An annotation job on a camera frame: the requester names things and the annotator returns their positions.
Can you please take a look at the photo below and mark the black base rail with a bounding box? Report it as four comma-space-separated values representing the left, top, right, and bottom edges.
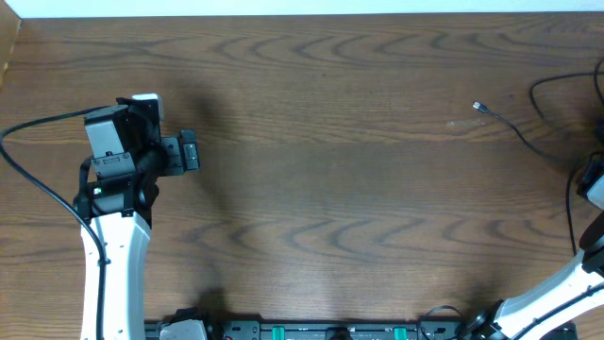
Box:
143, 308, 463, 340

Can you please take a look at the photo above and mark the left camera cable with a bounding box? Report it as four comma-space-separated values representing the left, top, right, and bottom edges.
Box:
0, 106, 112, 340

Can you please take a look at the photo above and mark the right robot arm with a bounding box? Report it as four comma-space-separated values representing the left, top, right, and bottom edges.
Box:
465, 215, 603, 339

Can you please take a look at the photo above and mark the black cable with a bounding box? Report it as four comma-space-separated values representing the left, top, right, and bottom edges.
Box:
472, 100, 567, 166

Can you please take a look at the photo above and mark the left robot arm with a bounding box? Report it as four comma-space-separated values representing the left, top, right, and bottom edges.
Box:
74, 93, 200, 339

